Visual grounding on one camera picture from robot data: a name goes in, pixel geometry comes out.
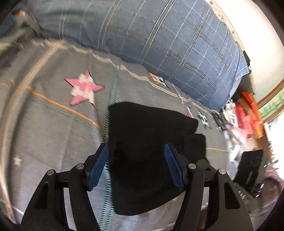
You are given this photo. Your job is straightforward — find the black pants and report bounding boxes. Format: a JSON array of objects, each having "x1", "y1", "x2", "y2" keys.
[{"x1": 108, "y1": 102, "x2": 206, "y2": 216}]

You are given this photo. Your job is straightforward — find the clear plastic bag pile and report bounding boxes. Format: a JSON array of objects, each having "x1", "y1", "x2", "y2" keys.
[{"x1": 211, "y1": 100, "x2": 247, "y2": 162}]

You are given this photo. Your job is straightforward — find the red plastic bag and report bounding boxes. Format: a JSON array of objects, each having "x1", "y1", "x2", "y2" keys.
[{"x1": 235, "y1": 92, "x2": 264, "y2": 139}]

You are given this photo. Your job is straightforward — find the grey patterned bedspread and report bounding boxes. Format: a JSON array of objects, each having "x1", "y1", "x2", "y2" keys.
[{"x1": 1, "y1": 27, "x2": 234, "y2": 224}]

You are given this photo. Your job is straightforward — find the blue plaid pillow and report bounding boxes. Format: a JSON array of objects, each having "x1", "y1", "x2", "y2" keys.
[{"x1": 22, "y1": 1, "x2": 249, "y2": 110}]

